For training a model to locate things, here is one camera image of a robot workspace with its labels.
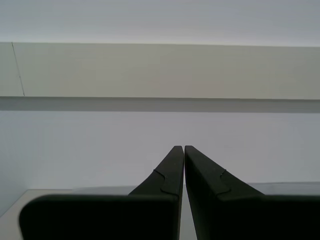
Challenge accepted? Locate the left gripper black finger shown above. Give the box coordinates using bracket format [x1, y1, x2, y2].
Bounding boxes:
[18, 145, 185, 240]
[184, 145, 320, 240]

